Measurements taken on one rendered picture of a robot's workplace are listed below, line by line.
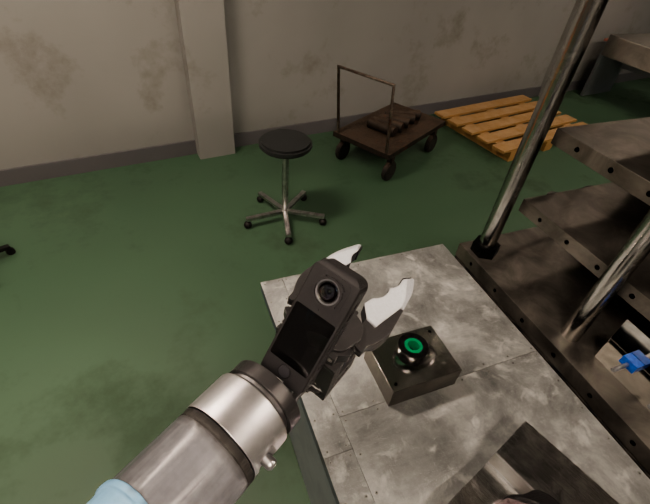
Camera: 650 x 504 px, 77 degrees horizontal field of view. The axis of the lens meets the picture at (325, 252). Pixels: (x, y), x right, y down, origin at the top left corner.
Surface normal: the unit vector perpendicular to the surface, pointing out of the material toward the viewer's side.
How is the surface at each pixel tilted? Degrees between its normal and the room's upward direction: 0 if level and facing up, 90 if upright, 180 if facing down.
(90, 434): 0
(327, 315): 58
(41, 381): 0
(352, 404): 0
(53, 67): 90
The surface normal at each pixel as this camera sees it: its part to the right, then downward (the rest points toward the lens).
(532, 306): 0.07, -0.75
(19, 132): 0.47, 0.61
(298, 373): -0.37, 0.07
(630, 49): -0.93, 0.18
